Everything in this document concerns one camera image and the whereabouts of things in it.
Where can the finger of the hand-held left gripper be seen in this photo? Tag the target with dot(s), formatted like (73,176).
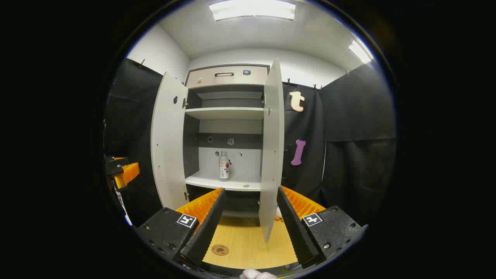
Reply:
(130,173)

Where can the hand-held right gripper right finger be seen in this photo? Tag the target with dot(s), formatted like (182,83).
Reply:
(294,228)

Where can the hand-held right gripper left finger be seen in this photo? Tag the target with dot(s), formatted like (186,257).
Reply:
(209,228)

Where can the round brown coaster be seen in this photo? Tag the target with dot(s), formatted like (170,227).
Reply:
(220,250)

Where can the light grey cabinet door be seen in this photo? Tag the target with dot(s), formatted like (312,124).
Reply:
(271,155)
(168,147)

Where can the clear plastic bottle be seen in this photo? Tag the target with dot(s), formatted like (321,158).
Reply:
(224,170)

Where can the grey white cabinet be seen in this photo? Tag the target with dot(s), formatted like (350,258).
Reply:
(228,113)

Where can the penguin plush toy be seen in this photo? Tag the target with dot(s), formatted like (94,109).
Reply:
(278,212)

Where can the small ceiling light panel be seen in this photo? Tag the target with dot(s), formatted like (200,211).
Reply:
(359,51)

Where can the large ceiling light panel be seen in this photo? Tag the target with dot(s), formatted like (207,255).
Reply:
(252,9)

